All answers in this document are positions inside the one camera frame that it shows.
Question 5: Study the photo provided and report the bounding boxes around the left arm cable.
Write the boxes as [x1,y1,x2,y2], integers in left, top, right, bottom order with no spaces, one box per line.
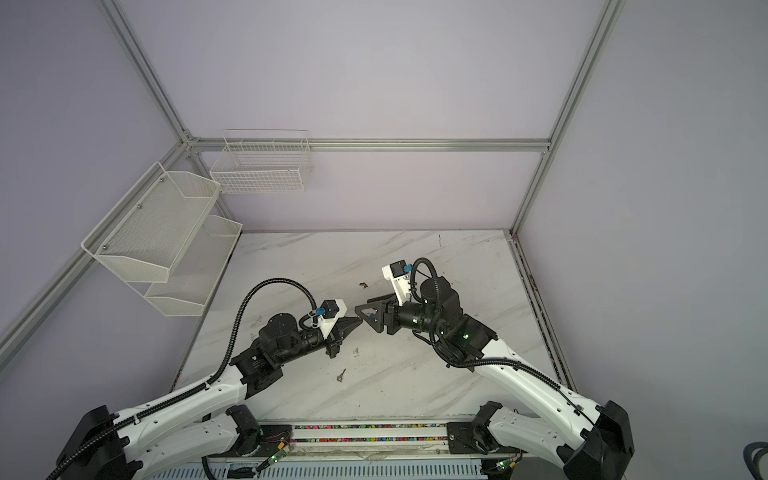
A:
[44,277,319,480]

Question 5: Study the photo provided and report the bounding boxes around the white mesh shelf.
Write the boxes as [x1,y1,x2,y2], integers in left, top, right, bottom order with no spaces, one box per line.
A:
[81,162,220,283]
[143,215,242,317]

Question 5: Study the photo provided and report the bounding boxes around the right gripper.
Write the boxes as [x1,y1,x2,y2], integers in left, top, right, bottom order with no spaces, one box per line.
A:
[353,290,443,336]

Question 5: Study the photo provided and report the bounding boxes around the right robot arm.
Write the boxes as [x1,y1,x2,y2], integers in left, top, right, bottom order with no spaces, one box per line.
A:
[354,277,635,479]

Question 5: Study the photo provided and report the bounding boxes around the white wire basket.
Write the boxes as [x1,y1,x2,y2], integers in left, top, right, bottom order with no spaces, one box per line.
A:
[210,129,313,194]

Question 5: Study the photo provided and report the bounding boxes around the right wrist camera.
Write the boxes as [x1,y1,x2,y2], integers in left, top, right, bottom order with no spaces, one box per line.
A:
[382,260,412,306]

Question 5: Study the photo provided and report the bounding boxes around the lower white mesh shelf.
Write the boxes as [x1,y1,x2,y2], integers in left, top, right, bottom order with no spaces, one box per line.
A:
[143,215,242,317]

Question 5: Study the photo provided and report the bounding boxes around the upper white mesh shelf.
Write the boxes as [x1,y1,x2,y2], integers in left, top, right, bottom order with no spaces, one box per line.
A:
[81,162,220,283]

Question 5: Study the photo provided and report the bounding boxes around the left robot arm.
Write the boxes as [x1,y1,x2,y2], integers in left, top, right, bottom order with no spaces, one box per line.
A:
[50,313,362,479]

